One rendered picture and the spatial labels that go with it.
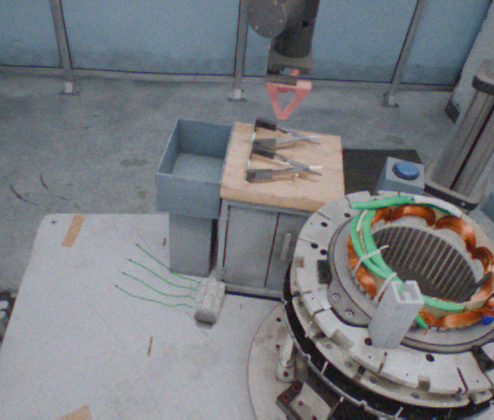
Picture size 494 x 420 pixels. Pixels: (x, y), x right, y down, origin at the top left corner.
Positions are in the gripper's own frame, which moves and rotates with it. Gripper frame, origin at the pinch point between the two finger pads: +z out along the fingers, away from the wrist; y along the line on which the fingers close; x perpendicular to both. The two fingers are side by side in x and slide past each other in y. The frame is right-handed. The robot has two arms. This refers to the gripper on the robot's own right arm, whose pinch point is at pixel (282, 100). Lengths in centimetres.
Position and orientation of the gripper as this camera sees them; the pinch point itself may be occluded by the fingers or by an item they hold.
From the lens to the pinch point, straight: 80.7
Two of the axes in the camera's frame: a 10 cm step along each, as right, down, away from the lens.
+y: -0.7, 6.9, -7.2
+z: -1.0, 7.1, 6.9
